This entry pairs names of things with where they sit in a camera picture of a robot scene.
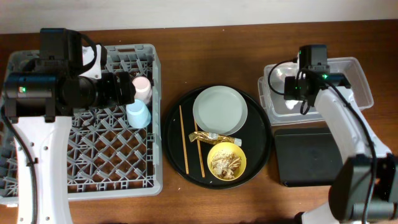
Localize pink cup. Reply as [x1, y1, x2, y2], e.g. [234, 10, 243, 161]
[132, 76, 152, 105]

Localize blue cup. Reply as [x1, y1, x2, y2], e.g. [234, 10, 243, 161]
[126, 100, 151, 129]

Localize brown food wrapper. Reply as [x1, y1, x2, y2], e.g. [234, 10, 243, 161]
[188, 131, 242, 147]

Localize grey plate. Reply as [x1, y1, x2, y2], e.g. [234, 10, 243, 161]
[193, 85, 248, 136]

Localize wooden chopstick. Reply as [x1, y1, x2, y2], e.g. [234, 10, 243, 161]
[194, 119, 205, 178]
[178, 105, 189, 175]

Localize rice and mushroom leftovers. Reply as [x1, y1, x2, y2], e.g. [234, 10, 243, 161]
[211, 151, 241, 180]

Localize yellow bowl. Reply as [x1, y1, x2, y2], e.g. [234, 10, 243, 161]
[207, 142, 247, 181]

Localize white tissue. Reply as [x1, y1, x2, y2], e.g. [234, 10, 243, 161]
[285, 100, 300, 110]

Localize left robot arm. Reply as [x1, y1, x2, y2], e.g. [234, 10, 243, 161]
[1, 28, 136, 223]

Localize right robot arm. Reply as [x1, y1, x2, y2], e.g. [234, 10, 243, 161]
[283, 45, 397, 223]

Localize grey dishwasher rack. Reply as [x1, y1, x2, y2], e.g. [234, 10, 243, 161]
[0, 44, 164, 206]

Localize round black tray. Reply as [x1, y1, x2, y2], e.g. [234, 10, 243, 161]
[162, 85, 273, 190]

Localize clear plastic bin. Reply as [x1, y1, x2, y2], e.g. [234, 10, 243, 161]
[257, 57, 374, 126]

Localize black rectangular tray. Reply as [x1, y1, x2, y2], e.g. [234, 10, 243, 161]
[274, 128, 343, 187]

